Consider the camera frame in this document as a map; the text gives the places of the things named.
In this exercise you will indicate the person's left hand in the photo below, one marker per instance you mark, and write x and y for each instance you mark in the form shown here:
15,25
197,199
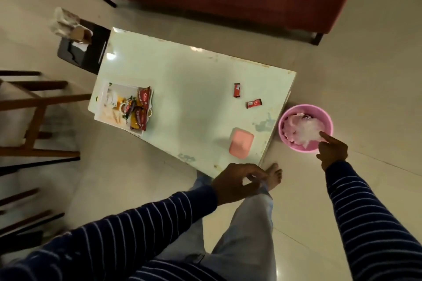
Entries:
232,183

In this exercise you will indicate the person's right hand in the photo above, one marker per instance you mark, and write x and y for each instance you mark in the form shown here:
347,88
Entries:
333,154

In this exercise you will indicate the clear zip bag red seal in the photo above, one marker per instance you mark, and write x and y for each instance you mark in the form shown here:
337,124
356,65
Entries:
303,131

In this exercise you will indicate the red candy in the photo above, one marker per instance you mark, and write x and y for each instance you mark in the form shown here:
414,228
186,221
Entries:
237,90
254,103

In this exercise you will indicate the aloo bhujia packet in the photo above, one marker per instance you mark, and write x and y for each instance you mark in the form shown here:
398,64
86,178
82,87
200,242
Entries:
139,121
144,97

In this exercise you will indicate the salted peanuts packet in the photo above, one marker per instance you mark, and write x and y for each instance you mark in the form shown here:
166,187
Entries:
129,109

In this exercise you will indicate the white floral tray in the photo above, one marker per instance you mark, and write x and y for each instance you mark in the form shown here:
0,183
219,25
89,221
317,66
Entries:
108,113

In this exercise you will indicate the wooden napkin holder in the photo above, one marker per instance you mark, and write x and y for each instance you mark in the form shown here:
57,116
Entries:
82,34

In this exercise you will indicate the person's left forearm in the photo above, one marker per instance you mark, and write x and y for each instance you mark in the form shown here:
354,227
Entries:
108,244

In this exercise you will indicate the person's right forearm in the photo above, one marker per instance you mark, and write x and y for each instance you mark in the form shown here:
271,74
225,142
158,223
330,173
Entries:
372,224

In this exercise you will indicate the person's right leg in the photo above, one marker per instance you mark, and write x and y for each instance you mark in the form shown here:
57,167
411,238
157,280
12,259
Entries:
250,241

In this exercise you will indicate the person's leg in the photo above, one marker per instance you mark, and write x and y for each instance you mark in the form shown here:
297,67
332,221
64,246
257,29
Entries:
250,241
191,238

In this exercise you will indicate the person's left leg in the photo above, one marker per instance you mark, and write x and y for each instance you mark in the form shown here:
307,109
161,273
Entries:
191,238

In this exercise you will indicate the person's striped shirt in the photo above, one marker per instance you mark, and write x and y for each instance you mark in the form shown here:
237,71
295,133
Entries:
171,272

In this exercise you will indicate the pink box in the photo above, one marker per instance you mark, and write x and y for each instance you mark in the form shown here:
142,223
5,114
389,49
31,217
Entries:
241,145

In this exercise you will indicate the pink plastic bin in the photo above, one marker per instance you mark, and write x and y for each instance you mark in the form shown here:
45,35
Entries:
306,108

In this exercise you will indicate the black woven stool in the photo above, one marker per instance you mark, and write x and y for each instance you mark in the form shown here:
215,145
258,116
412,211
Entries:
85,60

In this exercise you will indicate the wooden chair beige cushion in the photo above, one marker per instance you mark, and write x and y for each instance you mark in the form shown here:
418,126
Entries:
36,103

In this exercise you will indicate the dark wooden chair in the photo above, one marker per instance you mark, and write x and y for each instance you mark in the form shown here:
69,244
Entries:
19,238

